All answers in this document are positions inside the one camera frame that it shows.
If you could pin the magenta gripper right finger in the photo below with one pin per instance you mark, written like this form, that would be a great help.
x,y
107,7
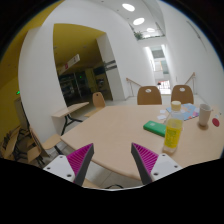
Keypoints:
x,y
152,166

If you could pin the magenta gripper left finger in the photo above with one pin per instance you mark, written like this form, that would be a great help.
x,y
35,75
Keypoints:
x,y
74,166

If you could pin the green rectangular box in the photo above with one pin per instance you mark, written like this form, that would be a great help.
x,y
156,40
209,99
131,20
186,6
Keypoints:
x,y
156,128

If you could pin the wooden chair beside table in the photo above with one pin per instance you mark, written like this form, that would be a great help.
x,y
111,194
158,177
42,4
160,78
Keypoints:
x,y
51,142

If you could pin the small folding side table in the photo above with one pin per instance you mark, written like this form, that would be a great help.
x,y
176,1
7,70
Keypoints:
x,y
66,114

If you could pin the clear bottle yellow label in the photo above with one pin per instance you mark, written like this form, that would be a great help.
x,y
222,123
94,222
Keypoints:
x,y
174,124

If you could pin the white card on table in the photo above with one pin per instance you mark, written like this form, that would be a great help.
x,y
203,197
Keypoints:
x,y
161,117

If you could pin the left wooden chair behind table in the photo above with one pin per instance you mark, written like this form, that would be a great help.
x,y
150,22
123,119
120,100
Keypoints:
x,y
149,95

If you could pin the wooden chair behind table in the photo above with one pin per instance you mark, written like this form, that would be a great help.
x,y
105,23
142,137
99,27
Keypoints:
x,y
182,93
149,95

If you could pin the stacked wooden chairs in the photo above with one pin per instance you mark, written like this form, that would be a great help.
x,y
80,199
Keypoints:
x,y
19,144

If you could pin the wooden chair near doorway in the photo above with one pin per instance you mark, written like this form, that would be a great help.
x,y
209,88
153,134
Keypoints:
x,y
98,102

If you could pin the colourful game board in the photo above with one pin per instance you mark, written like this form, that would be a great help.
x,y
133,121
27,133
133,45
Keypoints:
x,y
182,112

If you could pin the right wooden chair behind table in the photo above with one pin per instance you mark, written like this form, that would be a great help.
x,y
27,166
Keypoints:
x,y
182,93

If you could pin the white paper cup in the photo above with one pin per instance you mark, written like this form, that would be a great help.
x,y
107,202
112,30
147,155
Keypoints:
x,y
204,114

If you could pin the red round disc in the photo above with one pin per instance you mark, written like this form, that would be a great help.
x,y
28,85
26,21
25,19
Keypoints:
x,y
216,122

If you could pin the wooden stair handrail left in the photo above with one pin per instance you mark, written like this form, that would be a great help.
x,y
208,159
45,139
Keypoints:
x,y
134,87

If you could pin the wooden stair handrail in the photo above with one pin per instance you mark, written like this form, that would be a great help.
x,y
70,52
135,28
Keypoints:
x,y
134,87
191,81

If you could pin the wooden stair handrail right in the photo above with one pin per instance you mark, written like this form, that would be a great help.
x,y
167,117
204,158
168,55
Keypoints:
x,y
191,81

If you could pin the hanging white red sign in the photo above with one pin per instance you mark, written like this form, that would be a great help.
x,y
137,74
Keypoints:
x,y
69,64

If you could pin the balcony potted plant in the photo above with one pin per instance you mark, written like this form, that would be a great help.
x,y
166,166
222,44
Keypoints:
x,y
138,35

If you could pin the round ceiling light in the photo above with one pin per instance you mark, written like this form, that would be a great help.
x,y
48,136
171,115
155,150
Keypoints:
x,y
138,21
128,7

